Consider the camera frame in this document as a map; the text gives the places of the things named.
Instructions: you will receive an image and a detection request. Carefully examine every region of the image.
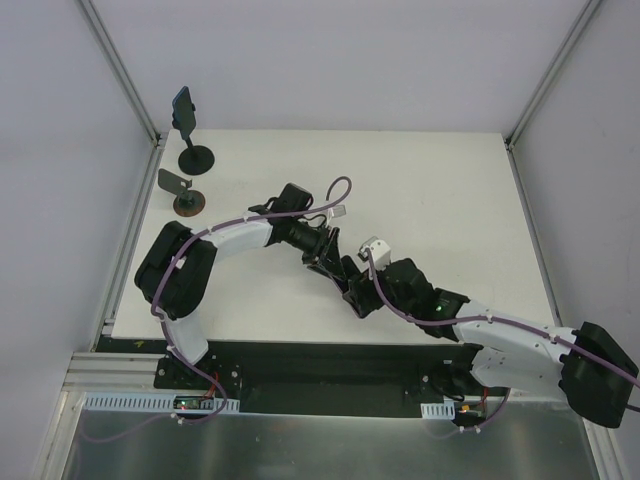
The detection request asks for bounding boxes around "brown-base phone stand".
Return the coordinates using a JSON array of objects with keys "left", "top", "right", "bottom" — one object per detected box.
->
[{"left": 157, "top": 168, "right": 206, "bottom": 218}]

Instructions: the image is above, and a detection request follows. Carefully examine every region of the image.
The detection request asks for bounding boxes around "black round-base phone stand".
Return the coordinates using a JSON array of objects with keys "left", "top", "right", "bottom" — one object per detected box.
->
[{"left": 178, "top": 130, "right": 215, "bottom": 176}]

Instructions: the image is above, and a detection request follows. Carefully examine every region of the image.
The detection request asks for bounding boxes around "blue smartphone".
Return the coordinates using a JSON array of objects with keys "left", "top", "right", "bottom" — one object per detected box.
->
[{"left": 172, "top": 86, "right": 196, "bottom": 136}]

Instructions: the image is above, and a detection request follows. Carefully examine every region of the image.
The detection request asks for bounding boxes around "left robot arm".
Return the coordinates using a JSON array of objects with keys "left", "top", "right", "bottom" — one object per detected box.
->
[{"left": 134, "top": 176, "right": 355, "bottom": 389}]

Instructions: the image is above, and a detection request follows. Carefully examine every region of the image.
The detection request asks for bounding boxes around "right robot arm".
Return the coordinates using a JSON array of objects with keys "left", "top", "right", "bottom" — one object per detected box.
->
[{"left": 341, "top": 256, "right": 639, "bottom": 429}]

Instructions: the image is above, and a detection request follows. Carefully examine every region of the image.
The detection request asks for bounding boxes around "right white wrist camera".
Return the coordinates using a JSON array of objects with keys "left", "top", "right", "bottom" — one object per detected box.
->
[{"left": 358, "top": 237, "right": 391, "bottom": 270}]

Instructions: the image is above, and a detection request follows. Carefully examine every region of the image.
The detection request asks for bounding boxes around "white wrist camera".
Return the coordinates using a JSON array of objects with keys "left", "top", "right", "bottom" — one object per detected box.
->
[
  {"left": 358, "top": 237, "right": 391, "bottom": 270},
  {"left": 320, "top": 204, "right": 347, "bottom": 226}
]

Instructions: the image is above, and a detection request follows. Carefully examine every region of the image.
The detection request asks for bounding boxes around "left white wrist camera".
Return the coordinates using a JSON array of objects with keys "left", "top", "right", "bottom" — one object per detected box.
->
[{"left": 320, "top": 204, "right": 347, "bottom": 226}]

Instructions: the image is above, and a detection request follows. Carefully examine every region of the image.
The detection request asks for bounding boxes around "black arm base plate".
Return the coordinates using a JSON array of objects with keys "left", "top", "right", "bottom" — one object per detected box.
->
[{"left": 97, "top": 337, "right": 508, "bottom": 418}]

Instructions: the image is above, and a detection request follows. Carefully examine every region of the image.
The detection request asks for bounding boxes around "right white cable duct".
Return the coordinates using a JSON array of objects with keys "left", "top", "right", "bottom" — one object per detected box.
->
[{"left": 420, "top": 401, "right": 456, "bottom": 421}]

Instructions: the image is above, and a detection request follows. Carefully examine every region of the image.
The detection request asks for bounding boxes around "white cable duct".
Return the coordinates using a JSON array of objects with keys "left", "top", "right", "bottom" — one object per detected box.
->
[
  {"left": 84, "top": 393, "right": 240, "bottom": 415},
  {"left": 420, "top": 401, "right": 456, "bottom": 421}
]

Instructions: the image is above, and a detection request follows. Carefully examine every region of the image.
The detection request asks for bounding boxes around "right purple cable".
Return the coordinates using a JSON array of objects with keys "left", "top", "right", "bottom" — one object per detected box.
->
[{"left": 367, "top": 247, "right": 640, "bottom": 441}]

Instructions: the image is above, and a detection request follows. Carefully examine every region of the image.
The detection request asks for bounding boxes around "left white cable duct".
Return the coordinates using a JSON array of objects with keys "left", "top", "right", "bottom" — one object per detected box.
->
[{"left": 84, "top": 393, "right": 240, "bottom": 415}]

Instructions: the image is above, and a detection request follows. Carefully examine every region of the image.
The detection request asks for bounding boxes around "left aluminium frame post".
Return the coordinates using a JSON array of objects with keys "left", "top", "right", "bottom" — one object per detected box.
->
[{"left": 74, "top": 0, "right": 162, "bottom": 147}]

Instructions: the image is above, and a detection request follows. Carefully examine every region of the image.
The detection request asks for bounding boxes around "aluminium frame post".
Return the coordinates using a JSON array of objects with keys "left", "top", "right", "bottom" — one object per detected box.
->
[
  {"left": 504, "top": 0, "right": 604, "bottom": 149},
  {"left": 74, "top": 0, "right": 162, "bottom": 147}
]

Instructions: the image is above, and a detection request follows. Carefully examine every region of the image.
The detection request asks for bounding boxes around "right aluminium frame post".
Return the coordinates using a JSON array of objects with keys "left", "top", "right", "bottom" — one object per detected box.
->
[{"left": 504, "top": 0, "right": 604, "bottom": 149}]

